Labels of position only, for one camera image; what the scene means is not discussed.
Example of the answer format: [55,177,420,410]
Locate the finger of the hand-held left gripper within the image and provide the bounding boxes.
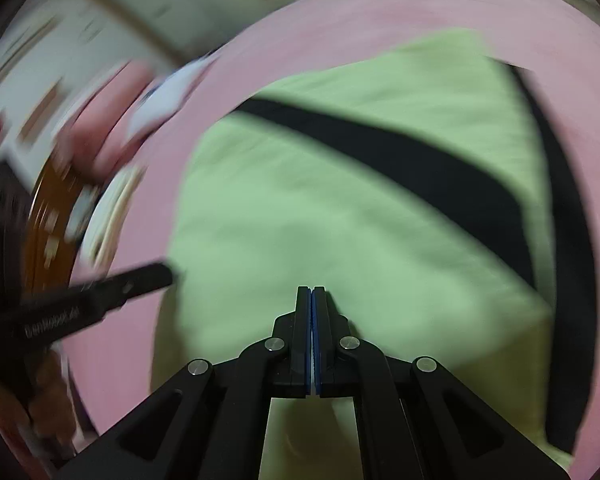
[94,261,186,314]

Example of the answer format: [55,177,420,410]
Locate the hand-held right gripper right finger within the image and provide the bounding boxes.
[312,286,568,480]

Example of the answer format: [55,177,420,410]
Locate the pink folded quilt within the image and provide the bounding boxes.
[60,60,156,186]

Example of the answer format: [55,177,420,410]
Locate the pink bed blanket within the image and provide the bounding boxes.
[65,0,600,480]

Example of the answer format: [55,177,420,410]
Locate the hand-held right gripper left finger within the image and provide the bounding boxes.
[55,286,312,480]

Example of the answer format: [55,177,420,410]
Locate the wooden headboard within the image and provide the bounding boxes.
[22,145,101,296]

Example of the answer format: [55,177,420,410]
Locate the green and black hooded jacket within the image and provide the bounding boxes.
[150,27,598,480]

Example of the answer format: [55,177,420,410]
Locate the cream folded garment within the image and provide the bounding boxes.
[80,167,146,271]

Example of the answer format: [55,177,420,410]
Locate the floral wardrobe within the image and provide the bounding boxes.
[80,0,331,61]

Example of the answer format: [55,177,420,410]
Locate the white printed pillow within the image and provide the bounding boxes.
[127,57,221,141]

